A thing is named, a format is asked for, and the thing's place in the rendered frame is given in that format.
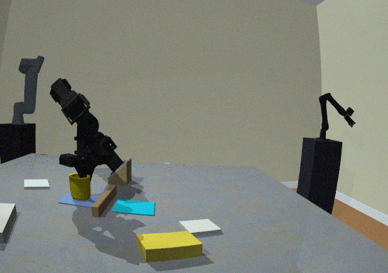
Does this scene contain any yellow cup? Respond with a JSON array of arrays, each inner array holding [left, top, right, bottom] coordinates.
[[69, 173, 91, 201]]

